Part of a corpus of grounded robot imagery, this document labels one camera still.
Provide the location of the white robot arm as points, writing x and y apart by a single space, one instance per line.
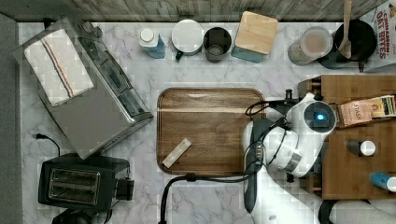
291 144

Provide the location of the wooden drawer cabinet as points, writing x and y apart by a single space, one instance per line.
346 176

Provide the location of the wooden cutting board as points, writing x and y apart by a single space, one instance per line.
213 119

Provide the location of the small beige packet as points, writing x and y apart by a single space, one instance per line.
176 153

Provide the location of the dark grey cup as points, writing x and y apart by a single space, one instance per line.
217 42

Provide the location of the white lidded mug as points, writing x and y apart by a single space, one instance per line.
187 37

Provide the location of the blue bottle with white cap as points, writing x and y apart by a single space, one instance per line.
151 42

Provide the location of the teal canister with wooden lid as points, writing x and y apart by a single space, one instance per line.
255 37

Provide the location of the silver toaster oven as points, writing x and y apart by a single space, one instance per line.
101 117

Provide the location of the glass cereal jar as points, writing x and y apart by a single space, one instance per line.
315 43

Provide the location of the white striped folded towel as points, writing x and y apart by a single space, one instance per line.
58 67

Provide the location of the black two-slot toaster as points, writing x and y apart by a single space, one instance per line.
95 184

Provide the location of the black pot with lid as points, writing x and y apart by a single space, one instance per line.
70 216

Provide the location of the wooden spoon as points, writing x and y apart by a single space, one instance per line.
345 46

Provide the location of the black paper towel holder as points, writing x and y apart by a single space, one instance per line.
325 210

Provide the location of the grey shaker with white cap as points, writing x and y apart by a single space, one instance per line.
361 148

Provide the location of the black utensil holder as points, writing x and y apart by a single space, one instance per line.
363 43

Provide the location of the white paper towel roll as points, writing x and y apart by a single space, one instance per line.
359 212

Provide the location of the blue shaker with white cap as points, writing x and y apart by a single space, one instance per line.
383 181

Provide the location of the cinnamon oat bites cereal box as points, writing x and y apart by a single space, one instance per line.
383 21

